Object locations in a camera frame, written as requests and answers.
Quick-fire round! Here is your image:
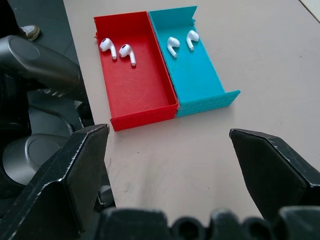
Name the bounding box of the person's white shoe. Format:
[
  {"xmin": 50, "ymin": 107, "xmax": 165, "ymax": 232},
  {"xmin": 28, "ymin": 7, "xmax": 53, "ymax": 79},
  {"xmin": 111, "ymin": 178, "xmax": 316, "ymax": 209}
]
[{"xmin": 19, "ymin": 24, "xmax": 41, "ymax": 42}]

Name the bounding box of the silver robot body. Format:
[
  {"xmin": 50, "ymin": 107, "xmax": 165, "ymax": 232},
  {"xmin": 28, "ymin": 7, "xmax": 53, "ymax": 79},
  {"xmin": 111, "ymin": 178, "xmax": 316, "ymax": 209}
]
[{"xmin": 0, "ymin": 34, "xmax": 112, "ymax": 206}]

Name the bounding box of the red plastic tray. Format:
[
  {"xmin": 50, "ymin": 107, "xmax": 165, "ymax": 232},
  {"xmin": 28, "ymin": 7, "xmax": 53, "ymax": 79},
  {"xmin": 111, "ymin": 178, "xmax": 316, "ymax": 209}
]
[{"xmin": 93, "ymin": 10, "xmax": 179, "ymax": 132}]

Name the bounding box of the white earbud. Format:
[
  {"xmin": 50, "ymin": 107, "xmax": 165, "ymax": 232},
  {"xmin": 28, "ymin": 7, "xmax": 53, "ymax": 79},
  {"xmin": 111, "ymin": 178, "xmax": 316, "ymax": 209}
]
[
  {"xmin": 166, "ymin": 36, "xmax": 181, "ymax": 59},
  {"xmin": 99, "ymin": 37, "xmax": 118, "ymax": 60},
  {"xmin": 118, "ymin": 43, "xmax": 138, "ymax": 67},
  {"xmin": 186, "ymin": 29, "xmax": 200, "ymax": 52}
]

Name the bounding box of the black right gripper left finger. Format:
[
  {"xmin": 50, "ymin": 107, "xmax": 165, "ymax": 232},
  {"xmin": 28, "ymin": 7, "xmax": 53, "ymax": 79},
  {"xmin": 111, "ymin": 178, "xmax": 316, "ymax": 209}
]
[{"xmin": 0, "ymin": 123, "xmax": 111, "ymax": 240}]

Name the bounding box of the cyan plastic tray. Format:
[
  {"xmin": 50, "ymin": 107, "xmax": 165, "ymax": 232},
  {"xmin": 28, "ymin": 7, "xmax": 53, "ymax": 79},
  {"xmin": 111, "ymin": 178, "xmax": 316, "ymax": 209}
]
[{"xmin": 148, "ymin": 5, "xmax": 241, "ymax": 118}]

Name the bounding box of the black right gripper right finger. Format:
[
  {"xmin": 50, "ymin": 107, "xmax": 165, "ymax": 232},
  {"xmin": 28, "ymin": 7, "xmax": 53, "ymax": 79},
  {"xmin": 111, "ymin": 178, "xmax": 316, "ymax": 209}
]
[{"xmin": 229, "ymin": 128, "xmax": 320, "ymax": 221}]

